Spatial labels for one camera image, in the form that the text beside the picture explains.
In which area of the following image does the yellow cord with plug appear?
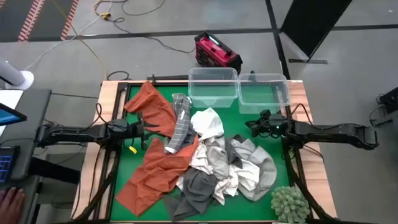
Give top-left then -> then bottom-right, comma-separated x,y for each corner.
93,0 -> 113,20

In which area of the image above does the computer monitor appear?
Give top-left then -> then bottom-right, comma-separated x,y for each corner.
0,102 -> 28,127

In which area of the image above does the green artificial plant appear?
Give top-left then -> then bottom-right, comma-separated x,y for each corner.
270,185 -> 311,224

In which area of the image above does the clear plastic bin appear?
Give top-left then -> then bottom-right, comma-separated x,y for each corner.
188,67 -> 239,109
238,73 -> 290,115

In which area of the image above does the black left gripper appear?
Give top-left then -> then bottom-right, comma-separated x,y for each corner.
124,121 -> 160,150

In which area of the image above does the dark grey plaid towel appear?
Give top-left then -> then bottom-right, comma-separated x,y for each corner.
164,92 -> 197,155

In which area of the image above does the black floor cable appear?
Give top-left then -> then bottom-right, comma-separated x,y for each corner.
107,17 -> 197,54
121,0 -> 166,16

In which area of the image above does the black standing divider panel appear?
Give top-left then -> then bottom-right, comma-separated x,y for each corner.
279,0 -> 354,65

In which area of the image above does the red and black toolbox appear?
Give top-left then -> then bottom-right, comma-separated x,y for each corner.
194,30 -> 244,75

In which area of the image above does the person's hand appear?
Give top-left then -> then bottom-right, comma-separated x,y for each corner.
0,186 -> 25,224

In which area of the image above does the black side desk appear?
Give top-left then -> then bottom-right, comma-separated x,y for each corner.
0,88 -> 52,224

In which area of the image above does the black mat with orange stripes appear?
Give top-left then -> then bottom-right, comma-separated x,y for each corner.
0,0 -> 80,43

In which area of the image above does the black backlit keyboard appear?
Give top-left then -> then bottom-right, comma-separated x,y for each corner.
0,146 -> 20,184

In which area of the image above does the green table mat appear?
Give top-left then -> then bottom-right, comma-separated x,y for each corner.
109,84 -> 292,222

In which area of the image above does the light grey waffle towel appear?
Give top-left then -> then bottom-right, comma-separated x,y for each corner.
203,136 -> 233,181

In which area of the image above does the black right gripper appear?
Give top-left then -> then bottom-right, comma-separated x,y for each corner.
244,114 -> 290,138

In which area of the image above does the grey pole with white base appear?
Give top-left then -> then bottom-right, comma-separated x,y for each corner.
0,58 -> 35,91

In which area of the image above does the black looped cable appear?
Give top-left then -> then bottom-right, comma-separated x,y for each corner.
106,70 -> 131,82

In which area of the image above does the black device with cables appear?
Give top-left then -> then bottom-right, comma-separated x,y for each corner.
369,86 -> 398,128

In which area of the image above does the white floor cable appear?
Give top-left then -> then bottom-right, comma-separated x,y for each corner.
23,0 -> 113,72

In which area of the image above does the thin yellow cable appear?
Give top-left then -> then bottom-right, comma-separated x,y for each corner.
51,0 -> 108,81

